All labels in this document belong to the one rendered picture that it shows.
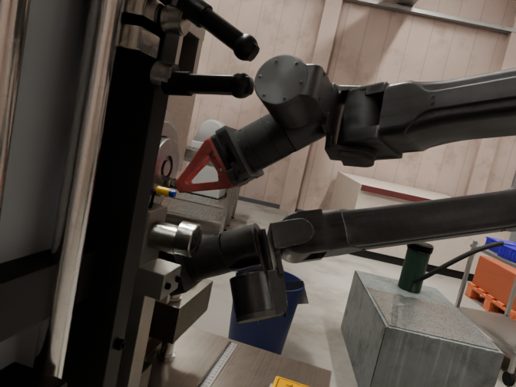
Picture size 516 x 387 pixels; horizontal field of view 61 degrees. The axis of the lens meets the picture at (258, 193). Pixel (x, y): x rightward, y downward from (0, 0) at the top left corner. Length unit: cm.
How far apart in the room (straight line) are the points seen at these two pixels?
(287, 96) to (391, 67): 854
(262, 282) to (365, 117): 24
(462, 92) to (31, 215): 37
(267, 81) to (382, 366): 226
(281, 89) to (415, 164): 857
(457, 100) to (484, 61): 906
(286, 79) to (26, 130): 29
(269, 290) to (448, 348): 212
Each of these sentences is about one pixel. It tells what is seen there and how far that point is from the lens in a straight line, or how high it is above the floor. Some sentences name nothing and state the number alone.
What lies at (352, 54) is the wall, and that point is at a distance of 888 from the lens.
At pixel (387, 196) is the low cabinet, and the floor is 88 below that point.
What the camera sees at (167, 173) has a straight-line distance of 57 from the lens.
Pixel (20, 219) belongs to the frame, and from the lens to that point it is 24.
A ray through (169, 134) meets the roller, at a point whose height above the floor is 129.
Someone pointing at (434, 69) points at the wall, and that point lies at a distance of 917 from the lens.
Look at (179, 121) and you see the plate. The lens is 144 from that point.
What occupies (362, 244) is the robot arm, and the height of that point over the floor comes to 120.
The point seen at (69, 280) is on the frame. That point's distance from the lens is 25.
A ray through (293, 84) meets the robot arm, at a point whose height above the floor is 137.
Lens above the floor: 131
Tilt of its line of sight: 7 degrees down
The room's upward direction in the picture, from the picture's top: 12 degrees clockwise
